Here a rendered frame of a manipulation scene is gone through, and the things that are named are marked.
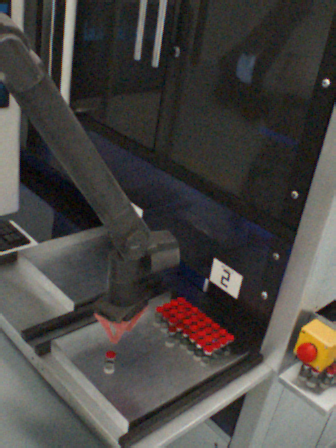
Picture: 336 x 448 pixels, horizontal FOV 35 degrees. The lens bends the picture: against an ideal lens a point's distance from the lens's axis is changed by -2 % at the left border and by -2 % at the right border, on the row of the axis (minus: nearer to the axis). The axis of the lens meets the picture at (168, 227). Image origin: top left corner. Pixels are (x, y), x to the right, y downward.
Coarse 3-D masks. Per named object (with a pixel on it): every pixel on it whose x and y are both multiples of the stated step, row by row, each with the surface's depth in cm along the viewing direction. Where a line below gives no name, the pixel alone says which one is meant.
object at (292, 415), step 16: (288, 400) 134; (80, 416) 194; (288, 416) 140; (304, 416) 152; (320, 416) 165; (96, 432) 188; (192, 432) 145; (208, 432) 140; (224, 432) 135; (272, 432) 136; (288, 432) 148; (304, 432) 161; (320, 432) 176
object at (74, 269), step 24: (48, 240) 144; (72, 240) 149; (96, 240) 154; (24, 264) 137; (48, 264) 140; (72, 264) 142; (96, 264) 143; (48, 288) 130; (72, 288) 133; (96, 288) 134
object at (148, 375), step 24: (144, 312) 128; (72, 336) 114; (96, 336) 119; (144, 336) 121; (72, 360) 111; (96, 360) 112; (120, 360) 113; (144, 360) 114; (168, 360) 115; (192, 360) 117; (240, 360) 115; (96, 384) 106; (120, 384) 107; (144, 384) 108; (168, 384) 109; (192, 384) 106; (120, 408) 102; (144, 408) 103
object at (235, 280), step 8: (216, 264) 123; (216, 272) 123; (224, 272) 121; (232, 272) 119; (216, 280) 124; (224, 280) 122; (232, 280) 120; (240, 280) 118; (224, 288) 123; (232, 288) 121
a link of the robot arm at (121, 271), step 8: (112, 248) 95; (112, 256) 94; (120, 256) 93; (112, 264) 94; (120, 264) 93; (128, 264) 93; (136, 264) 94; (144, 264) 97; (112, 272) 95; (120, 272) 94; (128, 272) 94; (136, 272) 96; (120, 280) 95; (128, 280) 95
